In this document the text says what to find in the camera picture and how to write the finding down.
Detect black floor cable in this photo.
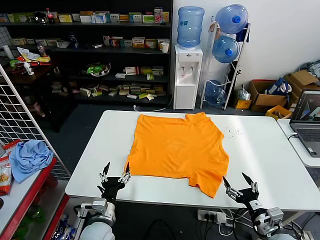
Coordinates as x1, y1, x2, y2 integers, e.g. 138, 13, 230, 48
147, 219, 176, 240

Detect dark blue bottle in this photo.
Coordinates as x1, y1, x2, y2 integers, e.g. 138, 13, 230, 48
68, 32, 79, 50

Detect blue white medicine box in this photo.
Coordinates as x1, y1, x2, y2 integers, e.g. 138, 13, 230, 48
91, 13, 107, 24

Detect purple bottle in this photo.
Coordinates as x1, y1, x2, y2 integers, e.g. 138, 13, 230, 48
36, 41, 47, 58

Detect orange snack bag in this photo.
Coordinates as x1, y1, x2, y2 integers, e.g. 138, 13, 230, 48
0, 154, 13, 196

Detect white plastic bottle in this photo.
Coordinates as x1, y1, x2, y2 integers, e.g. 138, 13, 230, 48
22, 61, 35, 76

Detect red and white shelf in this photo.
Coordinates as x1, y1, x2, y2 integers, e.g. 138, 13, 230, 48
0, 139, 72, 240

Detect white floor cable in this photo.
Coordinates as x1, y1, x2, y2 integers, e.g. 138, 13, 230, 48
133, 93, 174, 113

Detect blue shopping bag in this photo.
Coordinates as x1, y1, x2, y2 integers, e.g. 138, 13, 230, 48
264, 77, 293, 96

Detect small yellow box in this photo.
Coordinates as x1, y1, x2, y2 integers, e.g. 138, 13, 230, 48
236, 98, 252, 110

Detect white wire grid panel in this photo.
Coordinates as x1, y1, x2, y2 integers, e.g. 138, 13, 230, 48
0, 63, 72, 180

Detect red white flat box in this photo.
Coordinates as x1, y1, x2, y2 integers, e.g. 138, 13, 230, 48
124, 66, 140, 76

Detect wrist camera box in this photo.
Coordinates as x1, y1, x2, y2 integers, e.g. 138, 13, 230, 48
265, 206, 285, 227
80, 199, 109, 216

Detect orange white medicine box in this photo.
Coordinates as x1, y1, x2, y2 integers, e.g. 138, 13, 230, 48
131, 37, 146, 49

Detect blue plastic water jug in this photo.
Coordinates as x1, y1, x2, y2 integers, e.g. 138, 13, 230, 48
176, 6, 205, 49
204, 79, 228, 106
211, 35, 240, 64
215, 3, 249, 35

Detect grey blue clothes pile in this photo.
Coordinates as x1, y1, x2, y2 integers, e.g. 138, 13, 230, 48
298, 59, 320, 78

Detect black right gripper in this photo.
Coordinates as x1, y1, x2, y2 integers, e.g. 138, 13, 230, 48
222, 172, 262, 210

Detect dark wooden table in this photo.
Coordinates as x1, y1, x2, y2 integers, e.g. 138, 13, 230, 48
0, 56, 78, 133

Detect yellow snack bag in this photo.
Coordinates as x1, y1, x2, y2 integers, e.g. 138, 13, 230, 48
16, 46, 51, 63

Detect light blue cloth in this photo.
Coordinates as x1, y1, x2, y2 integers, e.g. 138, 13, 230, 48
9, 139, 55, 185

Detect white cylinder container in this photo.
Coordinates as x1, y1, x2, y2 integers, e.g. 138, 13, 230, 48
1, 44, 12, 60

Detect white power cables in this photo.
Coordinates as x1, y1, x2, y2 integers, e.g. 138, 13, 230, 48
218, 209, 255, 236

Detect white power strip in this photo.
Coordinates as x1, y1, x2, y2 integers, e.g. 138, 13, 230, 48
197, 209, 227, 224

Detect pink white carton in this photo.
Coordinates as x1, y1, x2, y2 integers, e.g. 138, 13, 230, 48
154, 7, 164, 24

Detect blue white package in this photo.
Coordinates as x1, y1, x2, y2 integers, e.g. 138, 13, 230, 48
51, 213, 76, 240

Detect clear plastic bag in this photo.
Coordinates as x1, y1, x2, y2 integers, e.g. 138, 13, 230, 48
236, 84, 252, 101

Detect orange t-shirt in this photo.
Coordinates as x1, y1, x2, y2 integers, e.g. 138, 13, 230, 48
124, 111, 230, 199

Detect black shelf unit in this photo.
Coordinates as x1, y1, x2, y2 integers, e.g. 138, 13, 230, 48
0, 0, 174, 105

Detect black shiny helmet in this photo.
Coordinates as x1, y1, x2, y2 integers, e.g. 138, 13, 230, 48
33, 11, 47, 25

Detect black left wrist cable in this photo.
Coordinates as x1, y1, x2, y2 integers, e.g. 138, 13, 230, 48
73, 204, 87, 221

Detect red white snack pack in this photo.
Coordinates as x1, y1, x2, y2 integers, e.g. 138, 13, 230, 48
0, 139, 23, 157

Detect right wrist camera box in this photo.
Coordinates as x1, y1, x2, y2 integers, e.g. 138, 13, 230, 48
265, 206, 285, 227

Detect yellow plastic crate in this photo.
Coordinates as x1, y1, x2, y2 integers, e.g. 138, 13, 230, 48
264, 104, 293, 120

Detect closed cardboard box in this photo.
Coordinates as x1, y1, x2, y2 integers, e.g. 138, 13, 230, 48
283, 69, 320, 111

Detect bowl of green fruit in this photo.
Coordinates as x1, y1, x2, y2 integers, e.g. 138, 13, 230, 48
81, 62, 112, 77

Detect grey laptop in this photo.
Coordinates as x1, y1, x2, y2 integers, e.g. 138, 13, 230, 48
289, 89, 320, 158

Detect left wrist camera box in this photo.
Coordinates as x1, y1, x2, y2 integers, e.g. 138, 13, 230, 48
80, 199, 109, 216

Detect white metal jug rack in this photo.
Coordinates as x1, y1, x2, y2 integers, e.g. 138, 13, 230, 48
199, 16, 252, 111

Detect white water dispenser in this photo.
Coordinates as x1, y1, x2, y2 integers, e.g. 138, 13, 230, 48
173, 44, 204, 110

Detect open cardboard box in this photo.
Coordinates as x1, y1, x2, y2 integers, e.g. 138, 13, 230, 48
248, 79, 288, 113

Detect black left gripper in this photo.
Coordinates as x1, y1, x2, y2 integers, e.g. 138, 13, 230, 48
96, 161, 132, 201

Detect green plastic bottle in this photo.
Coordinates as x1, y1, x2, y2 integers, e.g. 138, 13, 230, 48
24, 204, 47, 226

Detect cola bottle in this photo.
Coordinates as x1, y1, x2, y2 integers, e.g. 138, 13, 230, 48
45, 7, 56, 25

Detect yellow green medicine box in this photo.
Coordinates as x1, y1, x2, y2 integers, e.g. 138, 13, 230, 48
57, 13, 73, 23

